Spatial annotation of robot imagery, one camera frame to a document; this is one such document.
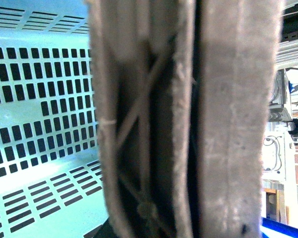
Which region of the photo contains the brown left gripper right finger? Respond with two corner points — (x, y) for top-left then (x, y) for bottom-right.
(197, 0), (285, 238)

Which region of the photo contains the brown left gripper left finger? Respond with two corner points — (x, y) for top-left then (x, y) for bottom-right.
(87, 0), (195, 238)

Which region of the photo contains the light green plastic basket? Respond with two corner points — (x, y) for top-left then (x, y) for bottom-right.
(0, 0), (107, 238)

